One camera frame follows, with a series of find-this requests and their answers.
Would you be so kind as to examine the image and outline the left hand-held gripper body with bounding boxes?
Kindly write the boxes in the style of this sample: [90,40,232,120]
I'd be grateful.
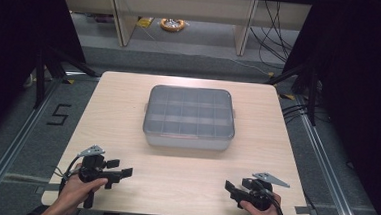
[74,143,124,211]

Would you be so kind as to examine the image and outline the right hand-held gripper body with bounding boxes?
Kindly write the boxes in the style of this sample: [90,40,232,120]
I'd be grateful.
[227,170,292,214]

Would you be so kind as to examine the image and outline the grey translucent compartment storage box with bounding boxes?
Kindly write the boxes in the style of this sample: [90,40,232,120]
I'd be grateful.
[141,83,239,153]

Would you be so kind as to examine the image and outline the person's left hand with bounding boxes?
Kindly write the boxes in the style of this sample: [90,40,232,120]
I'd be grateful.
[55,174,109,215]

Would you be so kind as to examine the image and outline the grey tape strip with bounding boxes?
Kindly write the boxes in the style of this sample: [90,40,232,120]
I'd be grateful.
[34,181,62,197]
[293,205,313,215]

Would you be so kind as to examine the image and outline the black metal stand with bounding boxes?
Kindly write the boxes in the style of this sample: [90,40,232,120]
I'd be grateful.
[32,43,104,114]
[261,57,322,127]

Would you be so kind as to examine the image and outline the yellow packet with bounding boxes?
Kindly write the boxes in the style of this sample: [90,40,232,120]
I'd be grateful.
[135,16,155,30]

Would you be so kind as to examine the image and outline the orange tape roll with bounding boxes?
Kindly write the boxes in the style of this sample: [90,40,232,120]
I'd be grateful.
[158,16,188,34]

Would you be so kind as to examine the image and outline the dark curtain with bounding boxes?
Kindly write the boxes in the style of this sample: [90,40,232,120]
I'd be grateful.
[273,0,381,215]
[0,0,91,155]

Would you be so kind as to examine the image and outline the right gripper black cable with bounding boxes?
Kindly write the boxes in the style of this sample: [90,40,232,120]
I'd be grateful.
[253,180,290,215]

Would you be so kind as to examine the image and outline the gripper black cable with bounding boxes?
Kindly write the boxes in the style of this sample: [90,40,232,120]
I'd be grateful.
[253,180,290,215]
[52,152,83,197]

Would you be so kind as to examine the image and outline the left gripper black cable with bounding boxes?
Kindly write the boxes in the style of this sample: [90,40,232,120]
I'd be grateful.
[52,152,83,197]

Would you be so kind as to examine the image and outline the aluminium floor rail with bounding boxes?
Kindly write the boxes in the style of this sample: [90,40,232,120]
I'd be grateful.
[0,74,66,215]
[287,93,375,215]

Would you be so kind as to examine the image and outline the black cables by stand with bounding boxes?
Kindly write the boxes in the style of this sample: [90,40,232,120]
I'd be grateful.
[280,100,331,128]

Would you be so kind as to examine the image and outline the bundle of black floor cables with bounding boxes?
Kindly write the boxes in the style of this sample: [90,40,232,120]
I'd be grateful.
[246,0,303,72]

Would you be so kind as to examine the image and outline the white desk frame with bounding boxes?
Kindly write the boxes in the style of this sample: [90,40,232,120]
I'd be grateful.
[55,0,313,62]

